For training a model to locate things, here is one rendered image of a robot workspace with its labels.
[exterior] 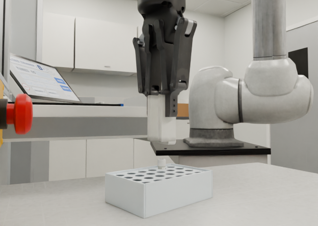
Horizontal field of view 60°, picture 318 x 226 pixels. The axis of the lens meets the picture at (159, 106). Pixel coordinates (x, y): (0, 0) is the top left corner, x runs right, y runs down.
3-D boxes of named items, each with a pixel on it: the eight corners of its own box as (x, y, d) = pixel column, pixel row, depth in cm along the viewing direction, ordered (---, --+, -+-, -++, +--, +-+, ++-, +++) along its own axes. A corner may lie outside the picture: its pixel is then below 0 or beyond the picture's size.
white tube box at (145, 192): (171, 186, 45) (171, 163, 45) (213, 197, 39) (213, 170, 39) (104, 201, 37) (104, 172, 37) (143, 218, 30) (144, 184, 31)
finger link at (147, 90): (149, 22, 42) (144, 24, 43) (144, 96, 42) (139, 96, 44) (169, 28, 44) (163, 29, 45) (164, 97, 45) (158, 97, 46)
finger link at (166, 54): (172, 27, 44) (178, 23, 43) (178, 96, 42) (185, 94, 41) (153, 22, 41) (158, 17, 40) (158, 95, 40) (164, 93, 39)
